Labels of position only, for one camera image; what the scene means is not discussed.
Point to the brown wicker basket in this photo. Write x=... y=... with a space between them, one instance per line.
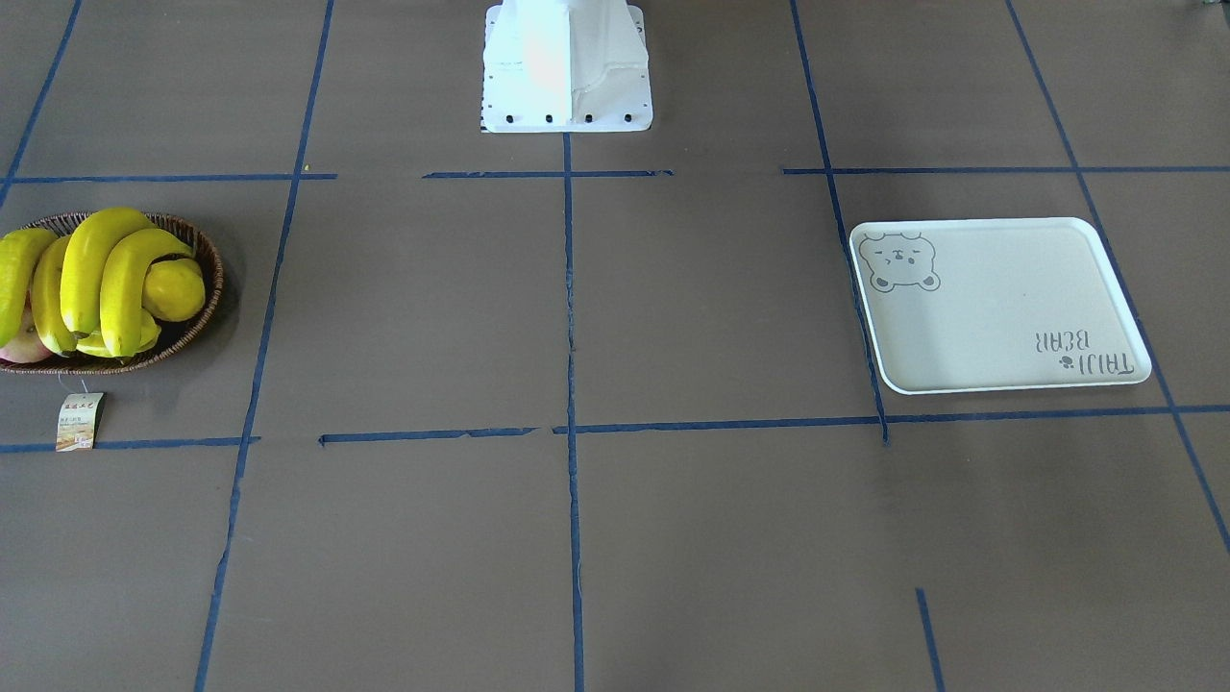
x=174 y=336

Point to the greenish yellow banana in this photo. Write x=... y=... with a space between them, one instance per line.
x=20 y=252

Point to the cream bear tray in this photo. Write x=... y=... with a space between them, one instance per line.
x=955 y=306

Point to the curved yellow banana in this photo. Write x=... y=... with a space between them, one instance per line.
x=121 y=286

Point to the yellow lemon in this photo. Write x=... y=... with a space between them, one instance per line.
x=174 y=290

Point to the red apple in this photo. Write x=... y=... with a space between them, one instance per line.
x=26 y=347

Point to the paper basket tag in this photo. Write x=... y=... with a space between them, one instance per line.
x=77 y=422

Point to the small yellow banana underneath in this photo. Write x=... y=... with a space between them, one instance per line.
x=95 y=344

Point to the large yellow banana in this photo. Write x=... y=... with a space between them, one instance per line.
x=85 y=258

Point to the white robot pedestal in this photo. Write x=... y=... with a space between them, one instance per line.
x=565 y=67

